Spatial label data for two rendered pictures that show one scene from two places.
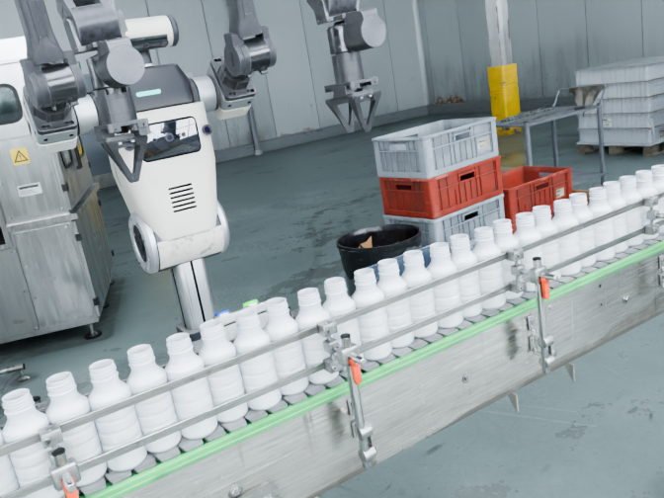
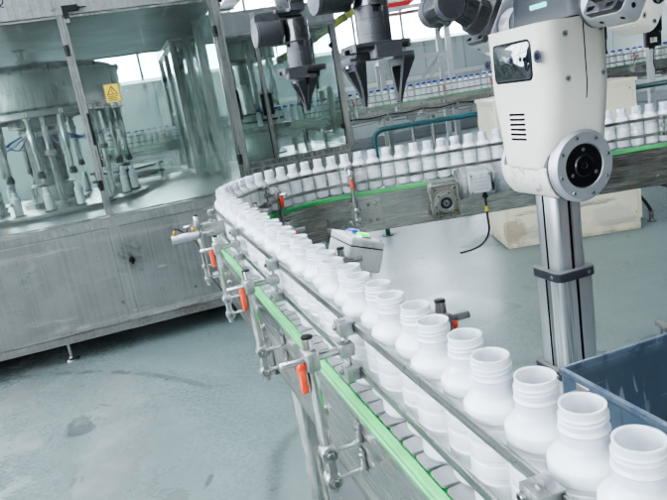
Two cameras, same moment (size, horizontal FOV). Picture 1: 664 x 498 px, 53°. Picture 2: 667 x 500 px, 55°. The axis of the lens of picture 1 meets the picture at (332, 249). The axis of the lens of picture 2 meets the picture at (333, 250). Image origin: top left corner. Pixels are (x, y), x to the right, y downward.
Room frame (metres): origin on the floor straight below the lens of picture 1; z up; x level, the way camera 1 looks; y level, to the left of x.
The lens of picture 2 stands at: (1.47, -1.19, 1.42)
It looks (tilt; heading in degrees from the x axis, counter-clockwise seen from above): 13 degrees down; 103
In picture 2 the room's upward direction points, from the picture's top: 10 degrees counter-clockwise
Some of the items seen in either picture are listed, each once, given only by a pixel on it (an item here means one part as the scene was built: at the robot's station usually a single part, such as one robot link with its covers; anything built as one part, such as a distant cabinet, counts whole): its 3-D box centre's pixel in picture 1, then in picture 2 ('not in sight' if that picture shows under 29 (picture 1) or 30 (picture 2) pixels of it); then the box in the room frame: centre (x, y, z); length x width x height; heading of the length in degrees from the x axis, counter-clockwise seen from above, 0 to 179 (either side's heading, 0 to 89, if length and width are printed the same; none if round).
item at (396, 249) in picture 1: (386, 291); not in sight; (3.39, -0.25, 0.32); 0.45 x 0.45 x 0.64
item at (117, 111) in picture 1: (117, 111); (300, 58); (1.12, 0.31, 1.51); 0.10 x 0.07 x 0.07; 30
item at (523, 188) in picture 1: (517, 193); not in sight; (4.19, -1.24, 0.55); 0.61 x 0.41 x 0.22; 122
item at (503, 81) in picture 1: (504, 100); not in sight; (10.98, -3.18, 0.55); 0.40 x 0.40 x 1.10; 30
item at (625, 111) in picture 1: (644, 103); not in sight; (7.97, -3.97, 0.50); 1.23 x 1.05 x 1.00; 118
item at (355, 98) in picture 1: (360, 108); (369, 77); (1.32, -0.10, 1.44); 0.07 x 0.07 x 0.09; 29
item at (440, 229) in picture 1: (446, 222); not in sight; (3.75, -0.68, 0.55); 0.61 x 0.41 x 0.22; 127
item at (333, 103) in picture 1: (349, 109); (389, 74); (1.35, -0.08, 1.44); 0.07 x 0.07 x 0.09; 29
